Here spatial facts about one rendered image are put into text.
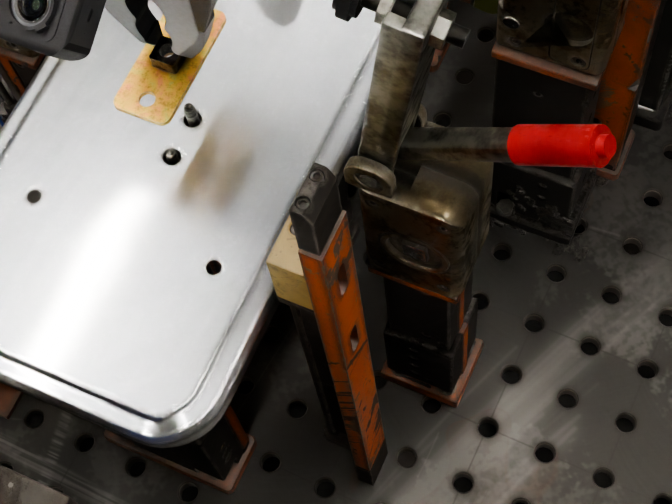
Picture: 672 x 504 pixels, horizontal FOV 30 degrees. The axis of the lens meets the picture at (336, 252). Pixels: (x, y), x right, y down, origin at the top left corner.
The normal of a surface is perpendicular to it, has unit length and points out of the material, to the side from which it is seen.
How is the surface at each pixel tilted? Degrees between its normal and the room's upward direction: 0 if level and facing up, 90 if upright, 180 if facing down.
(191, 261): 0
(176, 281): 0
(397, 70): 90
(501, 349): 0
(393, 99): 90
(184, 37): 89
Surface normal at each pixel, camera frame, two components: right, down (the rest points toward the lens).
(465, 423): -0.08, -0.40
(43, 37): -0.30, 0.01
